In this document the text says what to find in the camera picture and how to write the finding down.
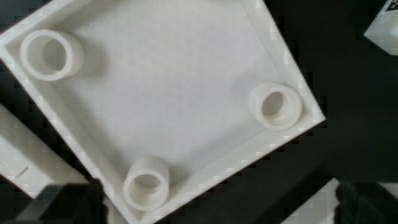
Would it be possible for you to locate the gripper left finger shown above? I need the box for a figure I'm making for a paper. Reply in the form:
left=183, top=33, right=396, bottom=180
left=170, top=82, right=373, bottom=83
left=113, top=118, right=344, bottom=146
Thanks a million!
left=16, top=184, right=106, bottom=224

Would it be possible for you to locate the white square tabletop part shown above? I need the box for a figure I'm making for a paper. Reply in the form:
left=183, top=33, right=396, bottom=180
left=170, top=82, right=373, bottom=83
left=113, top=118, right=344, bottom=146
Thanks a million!
left=0, top=0, right=325, bottom=224

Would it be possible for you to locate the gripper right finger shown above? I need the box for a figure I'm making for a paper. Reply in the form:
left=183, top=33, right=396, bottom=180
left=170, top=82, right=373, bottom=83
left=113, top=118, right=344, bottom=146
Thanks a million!
left=336, top=182, right=398, bottom=224

